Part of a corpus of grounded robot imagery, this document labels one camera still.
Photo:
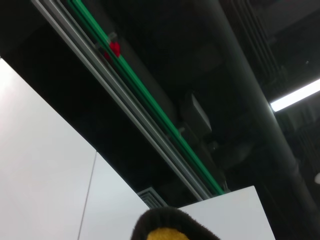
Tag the yellow grey towel black trim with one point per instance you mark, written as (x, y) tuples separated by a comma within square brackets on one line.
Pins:
[(160, 217)]

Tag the grey ceiling junction box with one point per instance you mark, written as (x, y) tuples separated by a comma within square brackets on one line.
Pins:
[(197, 112)]

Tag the ceiling air vent grille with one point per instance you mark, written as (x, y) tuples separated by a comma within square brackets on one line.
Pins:
[(150, 197)]

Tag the red clamp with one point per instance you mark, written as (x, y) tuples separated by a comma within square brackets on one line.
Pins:
[(115, 48)]

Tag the large dark ceiling pipe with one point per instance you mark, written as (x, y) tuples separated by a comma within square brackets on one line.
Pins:
[(262, 100)]

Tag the white ceiling strip light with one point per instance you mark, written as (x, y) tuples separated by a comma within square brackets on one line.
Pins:
[(295, 96)]

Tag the green ceiling rail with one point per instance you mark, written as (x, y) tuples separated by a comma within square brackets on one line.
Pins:
[(151, 100)]

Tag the grey ceiling rail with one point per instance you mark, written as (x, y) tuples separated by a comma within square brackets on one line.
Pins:
[(125, 100)]

